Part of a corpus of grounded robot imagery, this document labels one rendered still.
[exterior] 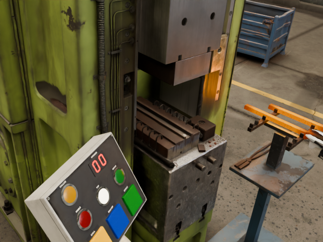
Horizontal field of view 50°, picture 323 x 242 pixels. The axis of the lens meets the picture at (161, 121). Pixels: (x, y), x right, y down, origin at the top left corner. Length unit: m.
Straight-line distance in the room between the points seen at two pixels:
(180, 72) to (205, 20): 0.21
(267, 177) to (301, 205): 1.00
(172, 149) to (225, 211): 1.24
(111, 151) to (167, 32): 0.43
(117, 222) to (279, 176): 1.07
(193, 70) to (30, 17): 0.67
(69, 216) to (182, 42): 0.69
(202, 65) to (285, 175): 0.85
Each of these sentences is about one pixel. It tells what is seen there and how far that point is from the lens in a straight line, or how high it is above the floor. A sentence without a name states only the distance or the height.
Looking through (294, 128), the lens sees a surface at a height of 0.94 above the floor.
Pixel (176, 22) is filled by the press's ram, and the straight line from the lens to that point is 1.20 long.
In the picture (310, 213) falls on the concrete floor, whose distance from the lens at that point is 2.84.
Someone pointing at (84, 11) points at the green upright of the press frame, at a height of 1.55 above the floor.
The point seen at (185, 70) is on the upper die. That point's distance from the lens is 1.32.
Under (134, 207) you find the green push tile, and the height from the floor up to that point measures 0.99.
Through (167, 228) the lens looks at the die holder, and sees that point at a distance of 1.68.
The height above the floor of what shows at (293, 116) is 0.94.
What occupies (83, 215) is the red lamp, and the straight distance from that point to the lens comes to 1.00.
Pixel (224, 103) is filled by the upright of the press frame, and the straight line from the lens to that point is 1.93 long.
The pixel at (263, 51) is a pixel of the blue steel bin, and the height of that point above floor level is 0.21.
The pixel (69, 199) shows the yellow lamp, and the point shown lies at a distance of 0.97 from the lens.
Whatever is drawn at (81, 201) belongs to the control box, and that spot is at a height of 1.13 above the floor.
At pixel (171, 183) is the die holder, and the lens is 1.48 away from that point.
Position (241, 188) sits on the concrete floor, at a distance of 2.84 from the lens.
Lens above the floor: 1.82
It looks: 31 degrees down
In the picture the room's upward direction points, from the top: 4 degrees clockwise
